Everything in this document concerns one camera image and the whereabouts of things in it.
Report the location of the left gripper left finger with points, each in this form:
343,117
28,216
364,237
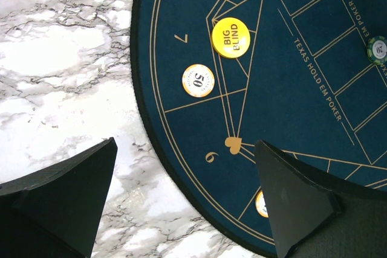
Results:
56,211

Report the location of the yellow white chip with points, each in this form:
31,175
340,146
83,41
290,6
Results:
260,204

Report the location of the yellow big blind button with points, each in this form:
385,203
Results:
230,38

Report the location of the green twenty poker chip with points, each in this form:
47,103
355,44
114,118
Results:
376,50

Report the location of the yellow fifty poker chip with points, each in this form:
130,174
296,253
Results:
198,80

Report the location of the round blue poker mat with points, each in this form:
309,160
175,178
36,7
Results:
305,85

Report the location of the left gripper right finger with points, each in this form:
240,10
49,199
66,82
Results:
315,214

